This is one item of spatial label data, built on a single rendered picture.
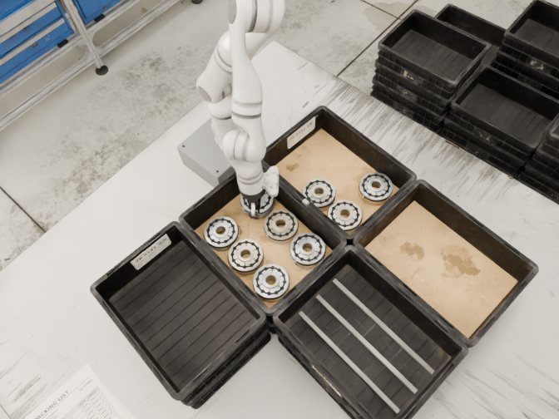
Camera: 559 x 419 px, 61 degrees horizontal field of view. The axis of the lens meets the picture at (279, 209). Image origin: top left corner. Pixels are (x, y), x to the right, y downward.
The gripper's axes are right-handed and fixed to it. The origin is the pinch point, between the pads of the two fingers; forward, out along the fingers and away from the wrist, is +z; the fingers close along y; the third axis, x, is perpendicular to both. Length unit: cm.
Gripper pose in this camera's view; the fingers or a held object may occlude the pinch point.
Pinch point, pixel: (256, 208)
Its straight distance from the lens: 143.9
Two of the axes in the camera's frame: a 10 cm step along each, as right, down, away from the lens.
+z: 0.6, 4.8, 8.7
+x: 10.0, -0.1, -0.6
